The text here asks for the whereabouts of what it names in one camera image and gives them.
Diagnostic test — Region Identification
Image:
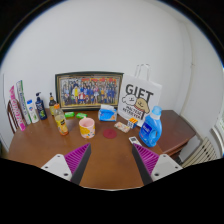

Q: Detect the flat round red coaster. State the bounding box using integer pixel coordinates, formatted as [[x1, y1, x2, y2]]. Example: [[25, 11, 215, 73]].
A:
[[102, 128, 118, 140]]

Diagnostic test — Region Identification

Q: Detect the framed group photo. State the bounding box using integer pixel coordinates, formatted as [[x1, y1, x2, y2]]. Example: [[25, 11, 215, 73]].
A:
[[54, 70, 125, 112]]

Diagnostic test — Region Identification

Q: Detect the blue tissue pack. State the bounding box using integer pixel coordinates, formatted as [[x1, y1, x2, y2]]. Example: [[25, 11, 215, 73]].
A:
[[97, 103, 118, 122]]

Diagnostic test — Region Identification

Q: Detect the dark blue pump bottle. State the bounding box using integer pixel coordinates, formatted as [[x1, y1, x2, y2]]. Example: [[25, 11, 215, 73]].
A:
[[34, 91, 48, 121]]

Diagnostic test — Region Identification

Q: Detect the dark brown side table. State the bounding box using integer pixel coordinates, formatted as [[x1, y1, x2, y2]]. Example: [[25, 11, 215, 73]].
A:
[[156, 109, 197, 158]]

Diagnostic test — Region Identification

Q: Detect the colourful puzzle cube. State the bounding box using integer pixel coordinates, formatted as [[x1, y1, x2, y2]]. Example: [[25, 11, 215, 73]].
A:
[[127, 117, 139, 129]]

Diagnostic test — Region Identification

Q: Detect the pink mug yellow print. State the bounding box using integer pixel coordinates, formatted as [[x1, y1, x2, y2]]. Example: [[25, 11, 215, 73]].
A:
[[78, 117, 96, 139]]

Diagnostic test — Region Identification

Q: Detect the white bottle blue cap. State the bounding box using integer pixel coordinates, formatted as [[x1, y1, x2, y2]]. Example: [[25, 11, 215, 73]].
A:
[[26, 99, 40, 124]]

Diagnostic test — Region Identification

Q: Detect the blue detergent bottle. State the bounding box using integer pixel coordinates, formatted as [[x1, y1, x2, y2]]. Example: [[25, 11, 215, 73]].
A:
[[138, 105, 163, 148]]

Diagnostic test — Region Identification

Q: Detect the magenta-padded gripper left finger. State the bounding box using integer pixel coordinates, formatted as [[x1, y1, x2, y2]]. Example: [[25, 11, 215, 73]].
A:
[[40, 142, 92, 185]]

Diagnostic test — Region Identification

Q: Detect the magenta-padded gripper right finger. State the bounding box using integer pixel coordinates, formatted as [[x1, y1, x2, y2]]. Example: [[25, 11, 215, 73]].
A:
[[131, 143, 184, 186]]

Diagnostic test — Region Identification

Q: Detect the white paper gift bag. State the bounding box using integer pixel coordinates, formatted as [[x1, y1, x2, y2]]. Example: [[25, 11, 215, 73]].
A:
[[117, 63, 163, 128]]

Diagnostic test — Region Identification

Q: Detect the white radiator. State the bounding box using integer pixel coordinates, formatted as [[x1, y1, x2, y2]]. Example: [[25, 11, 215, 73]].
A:
[[181, 136, 218, 169]]

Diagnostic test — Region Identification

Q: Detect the brown pump bottle yellow label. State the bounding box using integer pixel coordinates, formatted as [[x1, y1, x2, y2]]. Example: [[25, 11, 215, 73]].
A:
[[48, 92, 58, 117]]

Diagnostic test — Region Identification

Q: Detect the small printed snack pack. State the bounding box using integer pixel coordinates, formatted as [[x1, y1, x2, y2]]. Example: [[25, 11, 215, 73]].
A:
[[113, 121, 131, 134]]

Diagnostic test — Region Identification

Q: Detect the orange juice bottle orange cap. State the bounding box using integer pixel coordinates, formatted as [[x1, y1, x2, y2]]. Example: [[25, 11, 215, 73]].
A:
[[53, 103, 70, 137]]

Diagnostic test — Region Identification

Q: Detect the small white remote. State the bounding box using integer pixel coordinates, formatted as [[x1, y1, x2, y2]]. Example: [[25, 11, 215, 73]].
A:
[[128, 135, 143, 147]]

